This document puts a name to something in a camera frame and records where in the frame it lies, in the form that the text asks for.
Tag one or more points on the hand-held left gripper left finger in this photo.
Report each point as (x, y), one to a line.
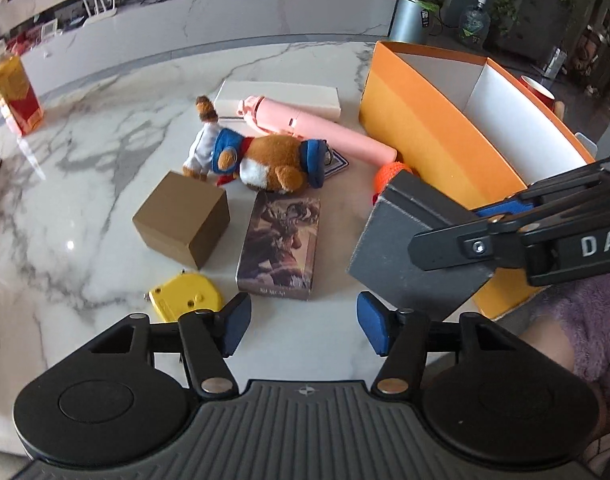
(235, 325)

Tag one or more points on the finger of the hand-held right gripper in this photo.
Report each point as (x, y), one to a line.
(505, 208)
(450, 247)

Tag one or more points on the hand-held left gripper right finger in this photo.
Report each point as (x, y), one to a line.
(372, 325)

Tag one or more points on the dark grey box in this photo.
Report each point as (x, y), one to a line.
(400, 260)

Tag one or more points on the orange cardboard box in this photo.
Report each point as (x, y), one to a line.
(425, 125)

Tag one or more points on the pink tube bottle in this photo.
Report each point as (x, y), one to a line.
(310, 127)

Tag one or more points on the yellow tape measure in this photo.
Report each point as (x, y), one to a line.
(185, 292)

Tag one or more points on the purple fleece clothing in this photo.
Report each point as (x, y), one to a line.
(600, 320)

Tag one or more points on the brown picture card box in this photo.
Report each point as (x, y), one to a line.
(277, 245)

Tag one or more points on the orange knitted item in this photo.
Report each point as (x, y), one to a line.
(387, 177)

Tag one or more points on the red mug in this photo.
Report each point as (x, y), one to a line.
(537, 91)

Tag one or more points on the brown cardboard box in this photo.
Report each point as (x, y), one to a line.
(180, 215)

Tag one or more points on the blue patterned card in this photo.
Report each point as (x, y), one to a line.
(337, 165)

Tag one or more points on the brown plush toy blue cap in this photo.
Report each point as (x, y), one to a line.
(270, 160)

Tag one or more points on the grey cabinet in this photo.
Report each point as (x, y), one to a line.
(535, 25)

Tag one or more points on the clear water jug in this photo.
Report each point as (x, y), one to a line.
(472, 25)

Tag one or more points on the grey plant pot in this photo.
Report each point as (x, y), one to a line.
(407, 20)

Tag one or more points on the white long box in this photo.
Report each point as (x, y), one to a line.
(285, 92)

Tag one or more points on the white marble television console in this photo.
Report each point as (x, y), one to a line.
(235, 10)

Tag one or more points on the amber juice bottle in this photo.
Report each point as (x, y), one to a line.
(15, 90)

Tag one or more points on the white router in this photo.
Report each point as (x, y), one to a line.
(102, 20)

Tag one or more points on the small white display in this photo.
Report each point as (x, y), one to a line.
(50, 29)

